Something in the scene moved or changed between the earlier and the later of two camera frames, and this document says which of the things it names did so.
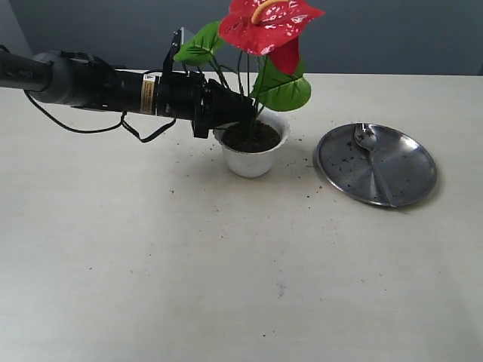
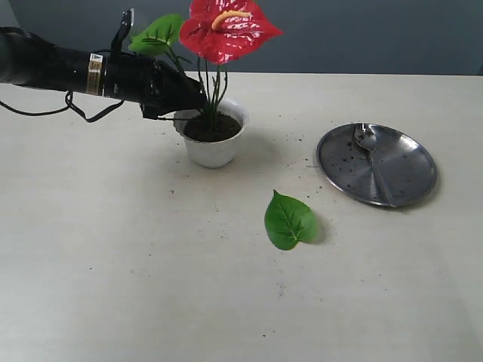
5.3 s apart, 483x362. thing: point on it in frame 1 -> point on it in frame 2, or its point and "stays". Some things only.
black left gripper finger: x=223 y=105 -> x=173 y=91
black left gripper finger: x=201 y=130 -> x=149 y=111
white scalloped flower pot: x=253 y=165 -> x=218 y=153
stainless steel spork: x=366 y=137 stays
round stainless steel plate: x=407 y=169 stays
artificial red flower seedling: x=257 y=43 -> x=214 y=32
